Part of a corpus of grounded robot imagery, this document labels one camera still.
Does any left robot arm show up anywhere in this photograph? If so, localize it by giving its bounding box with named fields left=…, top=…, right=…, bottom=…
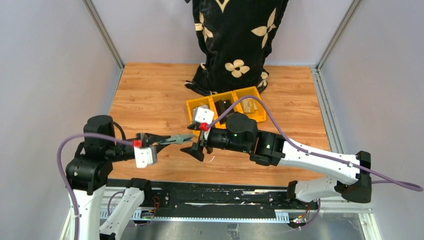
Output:
left=59, top=115, right=193, bottom=240

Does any green card holder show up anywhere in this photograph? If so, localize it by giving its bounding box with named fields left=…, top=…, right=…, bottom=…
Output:
left=157, top=134, right=195, bottom=145

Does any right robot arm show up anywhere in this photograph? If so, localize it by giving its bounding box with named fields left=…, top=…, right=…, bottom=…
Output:
left=181, top=112, right=372, bottom=209

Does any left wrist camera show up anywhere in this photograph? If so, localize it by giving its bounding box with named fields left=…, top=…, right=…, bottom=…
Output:
left=133, top=146, right=158, bottom=168

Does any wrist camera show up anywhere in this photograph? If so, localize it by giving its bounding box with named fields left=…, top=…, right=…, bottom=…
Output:
left=192, top=108, right=215, bottom=125
left=133, top=146, right=158, bottom=168

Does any black cards stack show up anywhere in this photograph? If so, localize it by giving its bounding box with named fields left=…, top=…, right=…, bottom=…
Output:
left=214, top=99, right=234, bottom=125

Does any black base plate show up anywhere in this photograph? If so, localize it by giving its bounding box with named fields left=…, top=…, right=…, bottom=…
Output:
left=104, top=178, right=320, bottom=220

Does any black floral blanket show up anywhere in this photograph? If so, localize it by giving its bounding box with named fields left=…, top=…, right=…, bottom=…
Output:
left=184, top=0, right=289, bottom=96

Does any silver cards stack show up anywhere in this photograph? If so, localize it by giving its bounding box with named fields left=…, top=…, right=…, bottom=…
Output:
left=197, top=104, right=210, bottom=110

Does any yellow three-compartment bin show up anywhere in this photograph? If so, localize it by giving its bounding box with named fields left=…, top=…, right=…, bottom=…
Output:
left=185, top=86, right=268, bottom=137

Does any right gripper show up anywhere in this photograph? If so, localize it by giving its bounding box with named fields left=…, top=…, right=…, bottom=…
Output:
left=180, top=122, right=250, bottom=161

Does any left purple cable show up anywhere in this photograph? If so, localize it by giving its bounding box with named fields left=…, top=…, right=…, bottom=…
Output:
left=56, top=133, right=137, bottom=240

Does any aluminium frame rail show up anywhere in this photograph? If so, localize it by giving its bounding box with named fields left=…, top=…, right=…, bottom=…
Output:
left=71, top=185, right=374, bottom=223

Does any gold cards stack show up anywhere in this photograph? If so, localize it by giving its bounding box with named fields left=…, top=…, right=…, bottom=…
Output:
left=241, top=98, right=258, bottom=114

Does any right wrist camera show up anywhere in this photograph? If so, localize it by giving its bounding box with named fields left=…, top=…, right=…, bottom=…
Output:
left=192, top=108, right=215, bottom=125

